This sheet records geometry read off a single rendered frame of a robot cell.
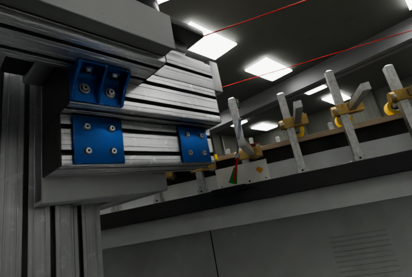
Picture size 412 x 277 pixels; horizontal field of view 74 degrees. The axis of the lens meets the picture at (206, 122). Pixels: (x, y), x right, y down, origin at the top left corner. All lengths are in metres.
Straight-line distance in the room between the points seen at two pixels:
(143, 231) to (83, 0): 1.32
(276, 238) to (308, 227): 0.17
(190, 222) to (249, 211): 0.31
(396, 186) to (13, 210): 1.34
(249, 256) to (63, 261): 1.15
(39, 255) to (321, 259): 1.30
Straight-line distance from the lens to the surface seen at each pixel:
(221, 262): 1.67
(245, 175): 1.37
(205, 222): 1.45
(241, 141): 1.10
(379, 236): 1.63
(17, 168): 0.63
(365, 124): 1.63
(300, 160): 1.37
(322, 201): 1.38
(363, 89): 1.19
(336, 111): 1.42
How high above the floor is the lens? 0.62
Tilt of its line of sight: 17 degrees up
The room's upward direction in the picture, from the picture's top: 11 degrees counter-clockwise
